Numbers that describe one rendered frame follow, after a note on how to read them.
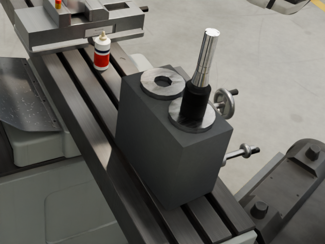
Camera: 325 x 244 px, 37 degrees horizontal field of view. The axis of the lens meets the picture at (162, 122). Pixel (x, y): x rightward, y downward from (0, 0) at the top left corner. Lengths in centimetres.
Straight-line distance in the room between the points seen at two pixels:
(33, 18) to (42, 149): 36
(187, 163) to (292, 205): 73
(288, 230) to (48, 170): 73
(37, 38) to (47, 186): 40
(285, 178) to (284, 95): 142
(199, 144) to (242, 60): 235
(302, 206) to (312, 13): 261
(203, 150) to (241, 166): 157
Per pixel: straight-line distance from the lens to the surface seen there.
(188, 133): 87
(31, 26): 133
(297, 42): 358
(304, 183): 164
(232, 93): 172
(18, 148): 125
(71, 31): 135
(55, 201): 145
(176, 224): 97
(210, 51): 80
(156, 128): 90
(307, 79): 322
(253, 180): 185
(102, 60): 127
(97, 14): 135
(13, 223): 146
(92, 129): 112
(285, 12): 122
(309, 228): 156
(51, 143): 127
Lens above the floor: 171
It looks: 42 degrees down
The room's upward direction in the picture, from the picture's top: 11 degrees clockwise
